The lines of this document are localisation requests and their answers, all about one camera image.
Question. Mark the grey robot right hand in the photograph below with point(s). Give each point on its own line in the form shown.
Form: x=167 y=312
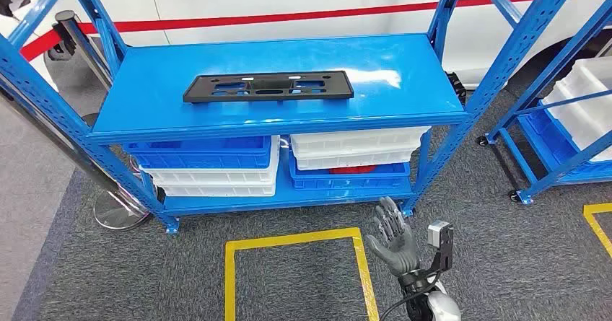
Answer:
x=394 y=247

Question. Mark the black plastic plate frame part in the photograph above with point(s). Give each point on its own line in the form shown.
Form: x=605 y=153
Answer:
x=201 y=92

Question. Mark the blue wheeled shelf rack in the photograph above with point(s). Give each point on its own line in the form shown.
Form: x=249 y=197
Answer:
x=550 y=72

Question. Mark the blue metal shelf rack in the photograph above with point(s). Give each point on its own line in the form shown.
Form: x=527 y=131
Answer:
x=158 y=94

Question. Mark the red item in crate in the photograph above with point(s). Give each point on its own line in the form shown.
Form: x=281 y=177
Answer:
x=351 y=169

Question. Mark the black ribbed block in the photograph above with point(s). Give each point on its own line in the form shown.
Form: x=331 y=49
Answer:
x=456 y=87

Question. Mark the chrome barrier stanchion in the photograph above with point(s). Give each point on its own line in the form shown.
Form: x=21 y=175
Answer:
x=67 y=20
x=122 y=211

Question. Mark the red barrier belt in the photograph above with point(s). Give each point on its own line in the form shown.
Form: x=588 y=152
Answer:
x=239 y=20

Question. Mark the black barrier stanchion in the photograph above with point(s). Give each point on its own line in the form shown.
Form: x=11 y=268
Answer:
x=90 y=118

